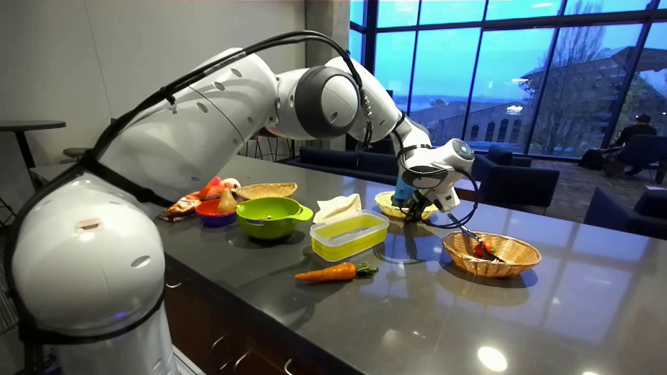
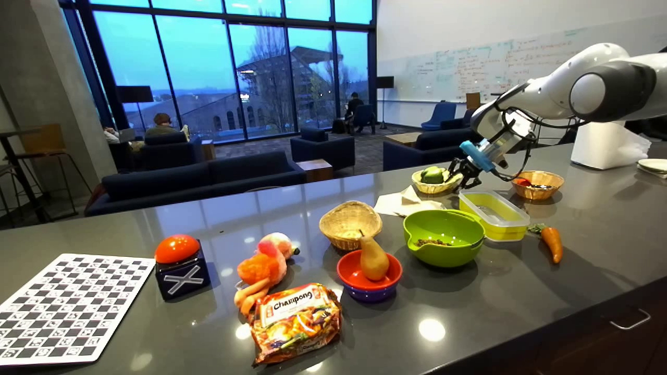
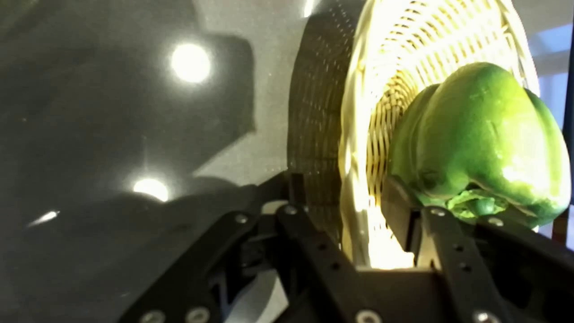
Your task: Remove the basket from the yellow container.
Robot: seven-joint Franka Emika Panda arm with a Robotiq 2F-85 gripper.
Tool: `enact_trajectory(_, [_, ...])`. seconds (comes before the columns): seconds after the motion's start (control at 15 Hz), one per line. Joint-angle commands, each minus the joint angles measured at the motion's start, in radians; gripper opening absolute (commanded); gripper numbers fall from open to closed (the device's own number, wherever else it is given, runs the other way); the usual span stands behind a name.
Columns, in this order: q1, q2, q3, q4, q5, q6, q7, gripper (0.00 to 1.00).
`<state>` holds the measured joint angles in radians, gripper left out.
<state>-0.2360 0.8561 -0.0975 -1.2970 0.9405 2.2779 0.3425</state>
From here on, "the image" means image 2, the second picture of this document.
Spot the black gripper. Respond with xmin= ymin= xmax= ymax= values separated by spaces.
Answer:
xmin=448 ymin=152 xmax=494 ymax=191

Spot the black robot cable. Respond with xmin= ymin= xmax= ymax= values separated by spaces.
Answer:
xmin=494 ymin=103 xmax=540 ymax=185

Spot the large glass window wall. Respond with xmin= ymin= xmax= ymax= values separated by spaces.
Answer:
xmin=58 ymin=0 xmax=382 ymax=149

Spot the orange instant noodle packet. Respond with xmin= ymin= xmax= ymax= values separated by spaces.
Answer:
xmin=247 ymin=279 xmax=346 ymax=369

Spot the white paper towel pack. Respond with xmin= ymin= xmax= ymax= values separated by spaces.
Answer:
xmin=568 ymin=119 xmax=654 ymax=173

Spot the bright blue armchair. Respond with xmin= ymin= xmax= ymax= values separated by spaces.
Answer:
xmin=419 ymin=98 xmax=461 ymax=134

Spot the empty tan wicker basket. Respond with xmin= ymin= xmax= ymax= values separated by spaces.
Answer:
xmin=316 ymin=197 xmax=386 ymax=252

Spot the dark blue couch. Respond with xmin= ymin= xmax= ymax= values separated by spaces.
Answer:
xmin=382 ymin=124 xmax=484 ymax=173

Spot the seated person by window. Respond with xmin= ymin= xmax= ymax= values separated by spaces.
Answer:
xmin=344 ymin=89 xmax=368 ymax=131

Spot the yellow plastic container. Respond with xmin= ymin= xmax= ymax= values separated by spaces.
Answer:
xmin=456 ymin=187 xmax=532 ymax=244

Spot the dark blue armchair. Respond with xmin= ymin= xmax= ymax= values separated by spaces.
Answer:
xmin=288 ymin=128 xmax=357 ymax=173

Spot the dark wooden counter cabinet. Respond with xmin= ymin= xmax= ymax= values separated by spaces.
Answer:
xmin=424 ymin=274 xmax=667 ymax=375

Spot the green bell pepper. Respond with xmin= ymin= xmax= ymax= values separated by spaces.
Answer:
xmin=419 ymin=165 xmax=448 ymax=185

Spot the long dark blue sofa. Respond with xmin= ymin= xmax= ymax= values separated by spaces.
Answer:
xmin=83 ymin=149 xmax=308 ymax=217

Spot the seated person near lamp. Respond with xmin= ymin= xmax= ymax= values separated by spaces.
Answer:
xmin=144 ymin=110 xmax=182 ymax=141

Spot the checkered calibration board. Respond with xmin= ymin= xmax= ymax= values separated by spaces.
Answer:
xmin=0 ymin=251 xmax=158 ymax=369

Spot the wooden chair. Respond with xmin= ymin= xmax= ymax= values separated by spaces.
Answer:
xmin=14 ymin=120 xmax=93 ymax=213
xmin=463 ymin=89 xmax=484 ymax=115

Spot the black floor lamp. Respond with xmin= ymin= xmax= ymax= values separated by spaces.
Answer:
xmin=115 ymin=84 xmax=155 ymax=136
xmin=372 ymin=73 xmax=396 ymax=128

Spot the dark armchair with occupant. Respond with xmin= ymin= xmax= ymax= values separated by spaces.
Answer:
xmin=108 ymin=129 xmax=204 ymax=176

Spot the black box with red button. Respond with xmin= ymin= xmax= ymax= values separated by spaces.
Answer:
xmin=152 ymin=232 xmax=213 ymax=302

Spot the white plate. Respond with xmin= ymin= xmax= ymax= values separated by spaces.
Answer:
xmin=636 ymin=157 xmax=667 ymax=178

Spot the yellow toy pear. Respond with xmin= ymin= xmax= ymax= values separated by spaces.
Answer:
xmin=357 ymin=229 xmax=391 ymax=284

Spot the white paper napkin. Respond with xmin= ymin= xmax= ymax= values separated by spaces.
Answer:
xmin=370 ymin=184 xmax=448 ymax=221

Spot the orange pink plush flamingo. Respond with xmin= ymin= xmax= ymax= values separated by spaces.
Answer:
xmin=231 ymin=229 xmax=301 ymax=318

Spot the orange toy carrot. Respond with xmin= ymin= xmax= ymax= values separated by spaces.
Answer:
xmin=526 ymin=221 xmax=567 ymax=266

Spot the small wooden coffee table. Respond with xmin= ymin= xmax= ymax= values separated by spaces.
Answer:
xmin=295 ymin=157 xmax=335 ymax=185

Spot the metal drawer handle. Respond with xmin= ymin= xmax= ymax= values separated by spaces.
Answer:
xmin=608 ymin=307 xmax=654 ymax=334

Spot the red bowl with purple base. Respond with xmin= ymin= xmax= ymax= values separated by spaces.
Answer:
xmin=334 ymin=247 xmax=407 ymax=304

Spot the green plastic bowl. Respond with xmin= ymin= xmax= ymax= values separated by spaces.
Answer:
xmin=399 ymin=206 xmax=488 ymax=271

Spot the wall whiteboard with writing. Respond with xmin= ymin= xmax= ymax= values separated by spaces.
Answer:
xmin=377 ymin=16 xmax=667 ymax=108

